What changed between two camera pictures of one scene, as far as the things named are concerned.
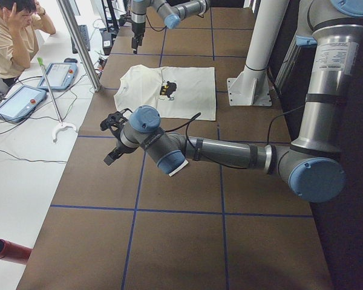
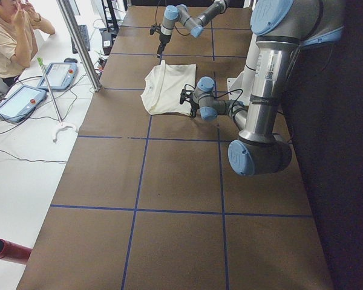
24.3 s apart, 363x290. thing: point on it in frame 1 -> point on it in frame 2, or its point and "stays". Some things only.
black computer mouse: x=70 y=60 stays
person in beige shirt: x=13 y=38 stays
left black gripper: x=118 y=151 -> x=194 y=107
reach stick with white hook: x=61 y=125 stays
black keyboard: x=85 y=35 stays
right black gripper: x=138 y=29 -> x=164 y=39
